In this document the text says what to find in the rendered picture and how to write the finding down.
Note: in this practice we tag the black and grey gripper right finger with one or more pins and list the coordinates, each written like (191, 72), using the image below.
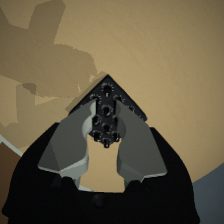
(144, 155)

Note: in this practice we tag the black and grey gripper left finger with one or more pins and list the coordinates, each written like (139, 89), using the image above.
(60, 151)

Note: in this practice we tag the black knob box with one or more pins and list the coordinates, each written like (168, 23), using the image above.
(105, 131)

